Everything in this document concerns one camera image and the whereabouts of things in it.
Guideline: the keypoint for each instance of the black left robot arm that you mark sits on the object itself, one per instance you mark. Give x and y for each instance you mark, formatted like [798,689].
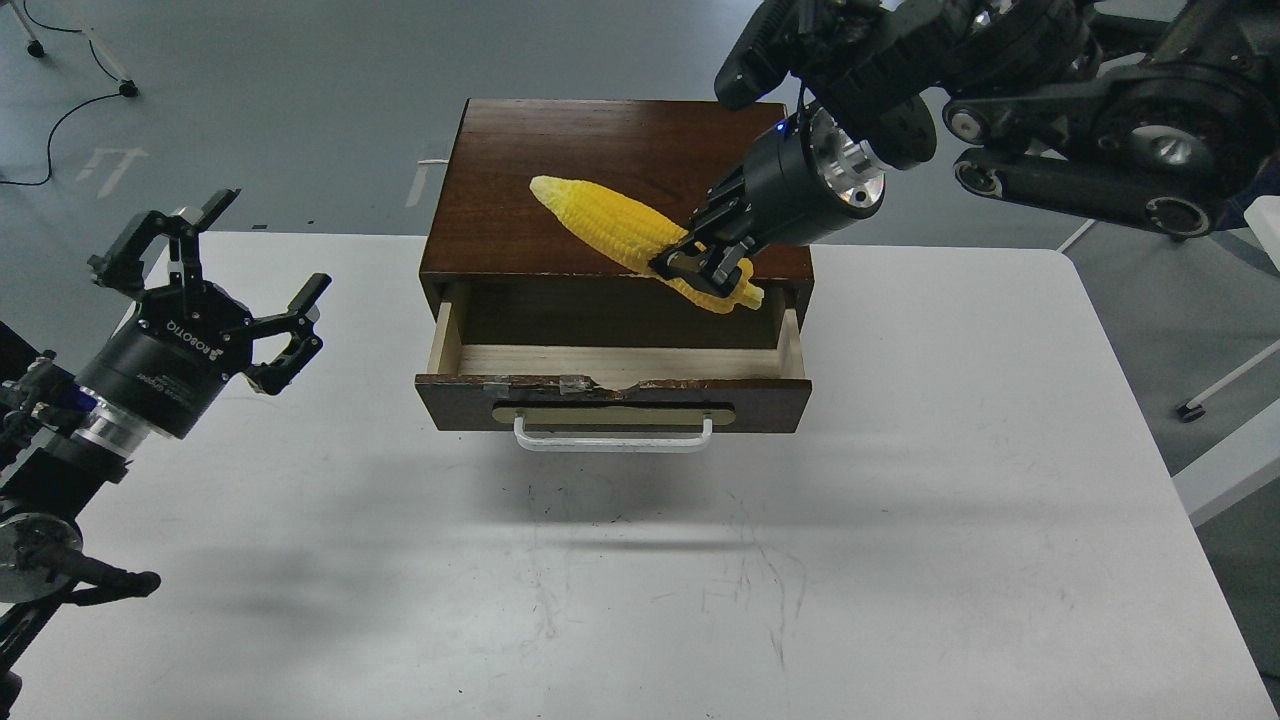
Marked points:
[66,435]

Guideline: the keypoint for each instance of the white stand leg with caster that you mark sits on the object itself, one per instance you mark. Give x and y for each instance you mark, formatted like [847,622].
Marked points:
[81,26]

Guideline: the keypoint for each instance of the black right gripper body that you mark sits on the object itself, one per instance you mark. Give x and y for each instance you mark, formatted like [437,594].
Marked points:
[801,180]

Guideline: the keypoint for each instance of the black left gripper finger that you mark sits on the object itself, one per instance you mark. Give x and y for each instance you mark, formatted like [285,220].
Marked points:
[298,321]
[121,267]

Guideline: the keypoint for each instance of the wooden drawer with white handle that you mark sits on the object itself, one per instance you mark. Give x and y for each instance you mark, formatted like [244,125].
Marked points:
[612,354]

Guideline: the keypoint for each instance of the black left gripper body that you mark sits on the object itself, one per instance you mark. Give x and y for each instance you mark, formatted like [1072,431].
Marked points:
[169,361]

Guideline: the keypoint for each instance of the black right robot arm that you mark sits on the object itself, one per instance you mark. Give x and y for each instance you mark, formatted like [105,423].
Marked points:
[1149,124]

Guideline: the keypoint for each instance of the dark wooden cabinet box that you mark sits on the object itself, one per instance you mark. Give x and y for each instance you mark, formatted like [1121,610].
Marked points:
[664,153]

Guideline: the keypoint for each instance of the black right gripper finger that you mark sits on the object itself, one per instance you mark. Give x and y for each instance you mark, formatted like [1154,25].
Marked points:
[690,259]
[729,271]

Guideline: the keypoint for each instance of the yellow corn cob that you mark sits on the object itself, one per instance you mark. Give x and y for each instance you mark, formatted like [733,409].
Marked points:
[631,234]

